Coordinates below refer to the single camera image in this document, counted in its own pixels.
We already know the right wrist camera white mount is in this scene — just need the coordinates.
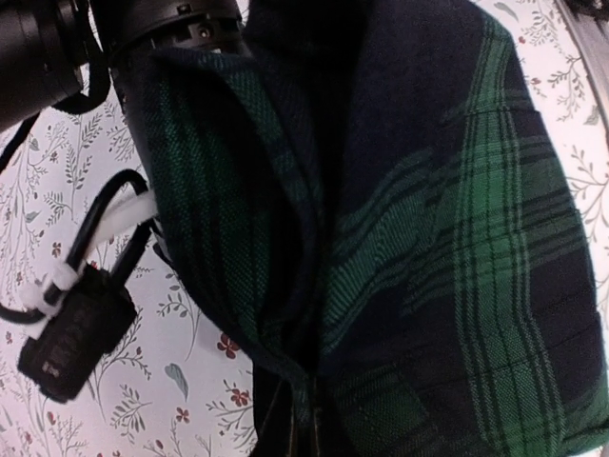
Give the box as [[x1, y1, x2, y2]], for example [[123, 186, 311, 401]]
[[1, 169, 158, 404]]

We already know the green plaid pleated skirt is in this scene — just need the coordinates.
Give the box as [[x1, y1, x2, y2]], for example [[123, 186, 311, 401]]
[[149, 1, 608, 456]]

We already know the front aluminium rail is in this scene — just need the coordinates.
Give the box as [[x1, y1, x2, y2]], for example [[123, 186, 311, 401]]
[[556, 1, 608, 129]]

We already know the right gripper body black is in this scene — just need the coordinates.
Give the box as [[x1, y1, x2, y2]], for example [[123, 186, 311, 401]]
[[92, 0, 247, 174]]

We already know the floral patterned table mat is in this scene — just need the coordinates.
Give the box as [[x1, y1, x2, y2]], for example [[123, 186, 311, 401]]
[[1, 1, 608, 456]]

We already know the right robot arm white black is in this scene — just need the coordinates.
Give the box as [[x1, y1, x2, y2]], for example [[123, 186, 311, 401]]
[[1, 1, 246, 191]]

